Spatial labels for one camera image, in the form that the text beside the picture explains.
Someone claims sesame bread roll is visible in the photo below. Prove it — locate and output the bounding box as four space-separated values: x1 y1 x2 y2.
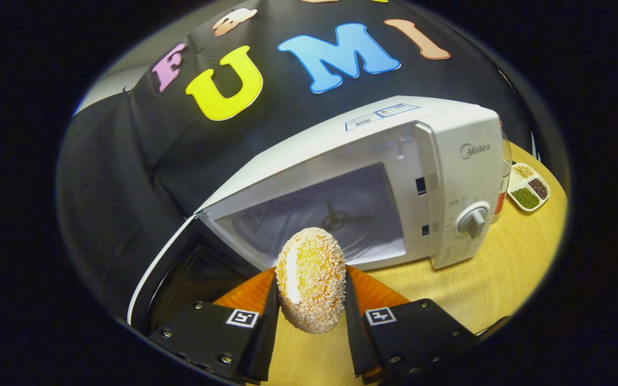
276 227 347 335

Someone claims white divided seasoning tray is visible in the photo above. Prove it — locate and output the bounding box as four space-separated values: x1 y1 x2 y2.
506 162 551 213

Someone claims white microwave oven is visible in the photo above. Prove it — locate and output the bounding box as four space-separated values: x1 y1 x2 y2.
127 95 504 336

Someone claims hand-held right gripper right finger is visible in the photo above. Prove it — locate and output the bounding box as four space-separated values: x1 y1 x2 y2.
344 265 480 385

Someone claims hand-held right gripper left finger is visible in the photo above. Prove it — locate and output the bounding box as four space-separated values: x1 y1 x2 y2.
148 267 281 385

